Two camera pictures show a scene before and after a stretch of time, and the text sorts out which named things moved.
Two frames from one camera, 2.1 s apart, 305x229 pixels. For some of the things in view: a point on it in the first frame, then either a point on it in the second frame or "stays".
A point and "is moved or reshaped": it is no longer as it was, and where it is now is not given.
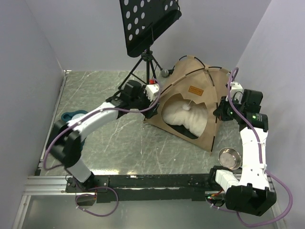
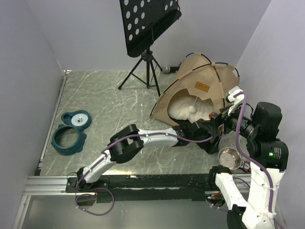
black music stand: x=144 y=21 stays
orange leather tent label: x=196 y=90 → x=202 y=87
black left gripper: x=151 y=112 → x=211 y=149
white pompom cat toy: x=186 y=107 → x=192 y=109
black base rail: x=146 y=187 stays
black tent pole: x=190 y=73 → x=180 y=74
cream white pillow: x=195 y=118 is moved or reshaped
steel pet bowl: x=230 y=158 stays
